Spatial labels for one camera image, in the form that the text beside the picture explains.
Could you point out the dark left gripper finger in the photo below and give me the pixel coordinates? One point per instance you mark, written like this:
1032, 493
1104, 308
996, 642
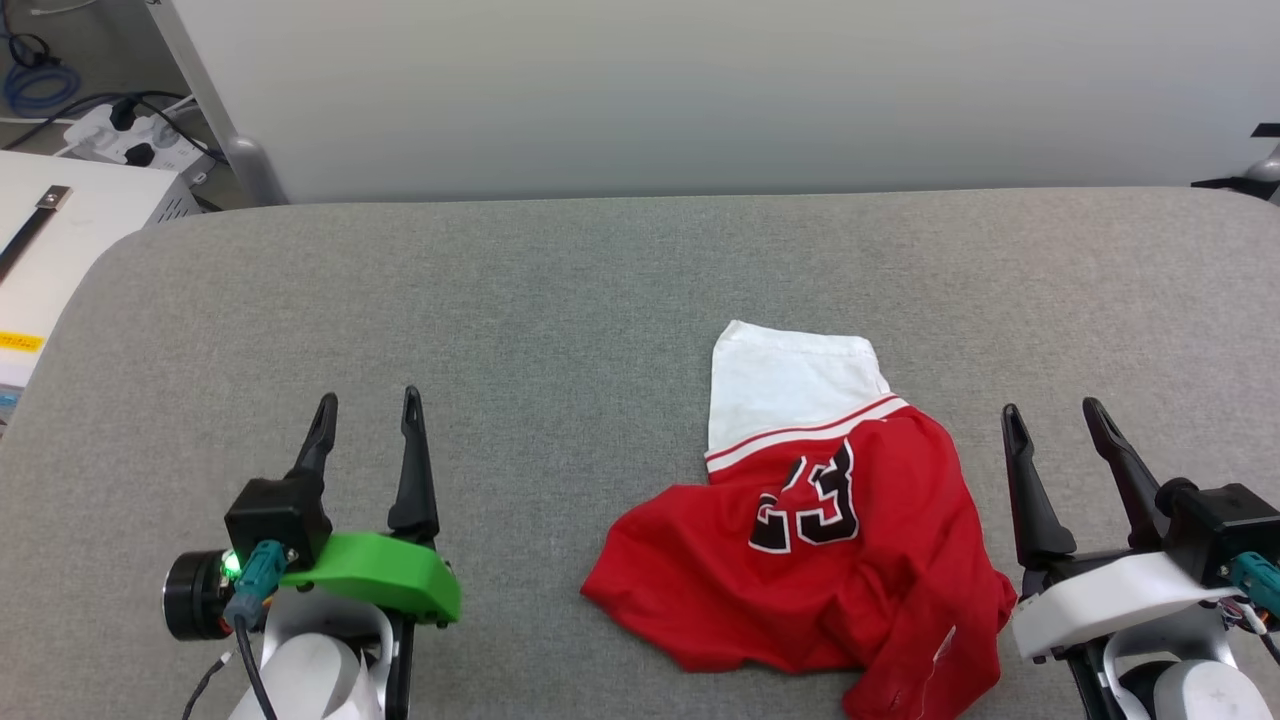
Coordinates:
414, 490
322, 435

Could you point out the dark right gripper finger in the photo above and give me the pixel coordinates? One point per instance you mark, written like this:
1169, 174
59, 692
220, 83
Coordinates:
1135, 480
1032, 510

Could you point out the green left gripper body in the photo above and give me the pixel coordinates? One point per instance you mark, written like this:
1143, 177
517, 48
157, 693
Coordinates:
390, 580

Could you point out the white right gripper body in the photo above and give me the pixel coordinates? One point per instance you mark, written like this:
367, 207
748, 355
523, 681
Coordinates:
1110, 600

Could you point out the red and white basketball jersey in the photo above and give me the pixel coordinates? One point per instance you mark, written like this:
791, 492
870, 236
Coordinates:
880, 590

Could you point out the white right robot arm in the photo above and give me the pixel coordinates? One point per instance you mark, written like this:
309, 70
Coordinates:
1190, 690

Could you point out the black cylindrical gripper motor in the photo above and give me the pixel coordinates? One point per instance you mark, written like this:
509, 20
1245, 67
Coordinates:
190, 595

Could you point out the yellow label sticker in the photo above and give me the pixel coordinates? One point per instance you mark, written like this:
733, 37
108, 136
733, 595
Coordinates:
20, 342

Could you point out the white power strip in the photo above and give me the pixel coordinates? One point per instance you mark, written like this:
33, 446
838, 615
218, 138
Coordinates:
110, 135

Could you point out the white partition panel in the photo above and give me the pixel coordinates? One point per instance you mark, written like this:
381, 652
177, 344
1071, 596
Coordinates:
700, 90

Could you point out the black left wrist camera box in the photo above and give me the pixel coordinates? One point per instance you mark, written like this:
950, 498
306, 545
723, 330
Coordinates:
280, 515

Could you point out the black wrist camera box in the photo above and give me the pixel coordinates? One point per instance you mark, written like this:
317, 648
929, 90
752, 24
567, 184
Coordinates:
280, 515
1225, 520

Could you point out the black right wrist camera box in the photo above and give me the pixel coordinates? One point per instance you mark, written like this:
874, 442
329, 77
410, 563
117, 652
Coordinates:
1225, 520

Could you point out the grey metal partition post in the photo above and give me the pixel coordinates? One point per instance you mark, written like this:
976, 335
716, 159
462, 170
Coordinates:
255, 165

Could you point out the grey partition post black tape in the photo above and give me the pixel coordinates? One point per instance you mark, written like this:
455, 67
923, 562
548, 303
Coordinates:
1268, 165

